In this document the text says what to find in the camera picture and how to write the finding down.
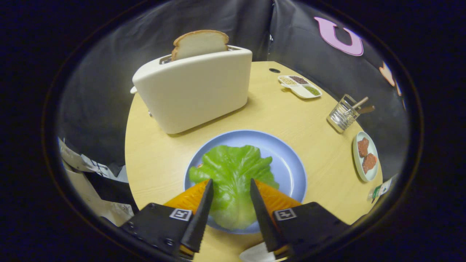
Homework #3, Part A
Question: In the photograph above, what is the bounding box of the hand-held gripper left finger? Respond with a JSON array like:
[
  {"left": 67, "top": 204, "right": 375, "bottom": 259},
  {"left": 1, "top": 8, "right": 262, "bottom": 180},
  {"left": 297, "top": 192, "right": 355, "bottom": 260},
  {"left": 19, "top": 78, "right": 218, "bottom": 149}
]
[{"left": 120, "top": 179, "right": 214, "bottom": 259}]

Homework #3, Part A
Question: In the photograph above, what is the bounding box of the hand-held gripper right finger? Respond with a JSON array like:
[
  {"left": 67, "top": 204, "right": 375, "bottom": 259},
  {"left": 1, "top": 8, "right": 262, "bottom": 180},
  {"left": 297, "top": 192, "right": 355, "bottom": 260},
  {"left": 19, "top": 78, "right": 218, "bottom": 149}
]
[{"left": 250, "top": 178, "right": 350, "bottom": 258}]

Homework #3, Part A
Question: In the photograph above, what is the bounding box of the green lettuce leaf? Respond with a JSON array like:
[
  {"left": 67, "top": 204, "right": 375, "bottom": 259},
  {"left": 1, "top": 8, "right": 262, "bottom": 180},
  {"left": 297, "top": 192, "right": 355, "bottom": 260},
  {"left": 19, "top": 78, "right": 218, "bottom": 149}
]
[{"left": 189, "top": 145, "right": 280, "bottom": 230}]

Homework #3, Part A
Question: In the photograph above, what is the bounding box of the brown crust bread slice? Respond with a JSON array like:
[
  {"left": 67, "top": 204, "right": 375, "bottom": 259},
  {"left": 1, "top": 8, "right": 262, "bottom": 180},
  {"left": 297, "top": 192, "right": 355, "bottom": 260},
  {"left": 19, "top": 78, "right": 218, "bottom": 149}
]
[{"left": 171, "top": 30, "right": 230, "bottom": 61}]

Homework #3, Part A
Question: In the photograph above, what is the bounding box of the white plate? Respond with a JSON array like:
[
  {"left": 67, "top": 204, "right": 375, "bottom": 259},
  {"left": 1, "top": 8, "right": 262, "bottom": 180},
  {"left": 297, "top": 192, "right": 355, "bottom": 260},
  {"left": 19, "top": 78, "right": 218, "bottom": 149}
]
[{"left": 239, "top": 242, "right": 277, "bottom": 262}]

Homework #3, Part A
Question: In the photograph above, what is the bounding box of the blue plate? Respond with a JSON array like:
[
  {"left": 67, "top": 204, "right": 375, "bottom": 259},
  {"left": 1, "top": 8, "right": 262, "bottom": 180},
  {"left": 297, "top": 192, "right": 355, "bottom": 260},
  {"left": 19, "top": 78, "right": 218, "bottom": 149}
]
[{"left": 184, "top": 130, "right": 307, "bottom": 234}]

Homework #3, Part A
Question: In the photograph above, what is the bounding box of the pale green plate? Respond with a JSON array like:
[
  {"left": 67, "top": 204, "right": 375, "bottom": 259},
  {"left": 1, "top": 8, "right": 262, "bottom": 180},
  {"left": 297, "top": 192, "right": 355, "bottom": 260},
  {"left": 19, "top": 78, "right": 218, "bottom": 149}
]
[{"left": 352, "top": 131, "right": 379, "bottom": 182}]

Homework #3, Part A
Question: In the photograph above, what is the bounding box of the clear water bottle green label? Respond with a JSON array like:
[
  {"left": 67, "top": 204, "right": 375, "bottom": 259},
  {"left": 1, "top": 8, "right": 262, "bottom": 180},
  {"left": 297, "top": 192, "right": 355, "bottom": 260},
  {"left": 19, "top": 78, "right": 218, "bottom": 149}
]
[{"left": 368, "top": 175, "right": 399, "bottom": 202}]

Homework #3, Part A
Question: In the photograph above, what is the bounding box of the white toaster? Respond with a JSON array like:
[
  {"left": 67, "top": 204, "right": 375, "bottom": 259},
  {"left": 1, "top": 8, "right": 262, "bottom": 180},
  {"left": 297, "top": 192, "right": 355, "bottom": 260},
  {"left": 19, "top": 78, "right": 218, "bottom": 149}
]
[{"left": 130, "top": 45, "right": 253, "bottom": 135}]

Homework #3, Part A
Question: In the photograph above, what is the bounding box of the white divided seasoning tray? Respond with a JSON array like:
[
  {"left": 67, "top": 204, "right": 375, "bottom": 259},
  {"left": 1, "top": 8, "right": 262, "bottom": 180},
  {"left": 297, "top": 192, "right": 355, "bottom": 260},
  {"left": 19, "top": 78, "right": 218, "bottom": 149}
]
[{"left": 278, "top": 75, "right": 323, "bottom": 99}]

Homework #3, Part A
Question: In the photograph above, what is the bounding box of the black backdrop cloth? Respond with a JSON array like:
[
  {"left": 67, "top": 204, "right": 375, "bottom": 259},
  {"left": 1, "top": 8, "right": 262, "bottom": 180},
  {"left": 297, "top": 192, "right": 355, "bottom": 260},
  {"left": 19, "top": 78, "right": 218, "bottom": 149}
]
[{"left": 56, "top": 0, "right": 410, "bottom": 179}]

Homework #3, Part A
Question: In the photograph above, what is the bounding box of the metal wire utensil holder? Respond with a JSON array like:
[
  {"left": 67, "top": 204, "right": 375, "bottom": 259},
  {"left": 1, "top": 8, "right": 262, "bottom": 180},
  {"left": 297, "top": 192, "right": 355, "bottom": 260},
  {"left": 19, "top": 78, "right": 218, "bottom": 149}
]
[{"left": 327, "top": 94, "right": 361, "bottom": 134}]

